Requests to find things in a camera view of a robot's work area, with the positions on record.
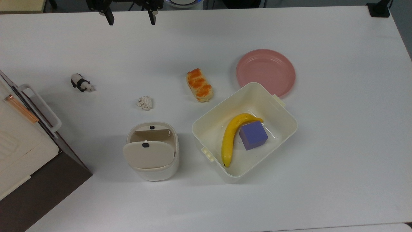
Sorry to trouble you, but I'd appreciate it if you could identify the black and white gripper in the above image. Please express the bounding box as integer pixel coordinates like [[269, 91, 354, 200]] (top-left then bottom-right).
[[86, 0, 163, 26]]

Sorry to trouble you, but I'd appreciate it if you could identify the white paper ball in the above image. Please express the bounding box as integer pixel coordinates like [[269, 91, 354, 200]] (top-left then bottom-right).
[[136, 96, 154, 111]]

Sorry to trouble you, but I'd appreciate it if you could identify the cream flip-lid trash can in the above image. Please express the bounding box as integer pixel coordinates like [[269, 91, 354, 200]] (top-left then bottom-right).
[[122, 121, 180, 182]]

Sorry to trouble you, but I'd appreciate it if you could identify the panda toy figure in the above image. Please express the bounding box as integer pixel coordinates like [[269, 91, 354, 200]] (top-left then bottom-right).
[[70, 73, 95, 93]]

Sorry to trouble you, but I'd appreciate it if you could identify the glazed bread loaf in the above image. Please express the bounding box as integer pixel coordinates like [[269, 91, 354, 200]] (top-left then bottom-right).
[[187, 68, 214, 103]]

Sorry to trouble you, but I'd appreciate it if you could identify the beige wooden desk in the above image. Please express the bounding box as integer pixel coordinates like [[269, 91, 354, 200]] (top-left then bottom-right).
[[0, 0, 46, 14]]

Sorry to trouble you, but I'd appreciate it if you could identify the cream plastic storage box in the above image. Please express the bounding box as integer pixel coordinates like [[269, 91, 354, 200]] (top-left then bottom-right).
[[192, 82, 298, 184]]

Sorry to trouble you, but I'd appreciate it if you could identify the copper strip on cabinet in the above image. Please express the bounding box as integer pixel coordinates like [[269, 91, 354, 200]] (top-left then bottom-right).
[[5, 94, 40, 124]]

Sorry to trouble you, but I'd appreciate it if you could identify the pink plastic plate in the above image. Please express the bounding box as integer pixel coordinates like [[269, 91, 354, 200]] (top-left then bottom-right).
[[236, 49, 296, 98]]

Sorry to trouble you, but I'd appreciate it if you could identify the yellow banana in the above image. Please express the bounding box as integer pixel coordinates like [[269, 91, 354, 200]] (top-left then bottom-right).
[[221, 113, 264, 168]]

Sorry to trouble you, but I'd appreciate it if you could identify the purple cube block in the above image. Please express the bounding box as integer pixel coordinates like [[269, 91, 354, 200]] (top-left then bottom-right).
[[239, 121, 269, 151]]

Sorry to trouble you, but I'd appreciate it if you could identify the black table clamp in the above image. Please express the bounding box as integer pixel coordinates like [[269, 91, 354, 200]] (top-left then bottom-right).
[[366, 0, 394, 18]]

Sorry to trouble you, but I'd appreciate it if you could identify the cream cabinet with handle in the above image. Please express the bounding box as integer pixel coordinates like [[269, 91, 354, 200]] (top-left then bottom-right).
[[0, 79, 62, 201]]

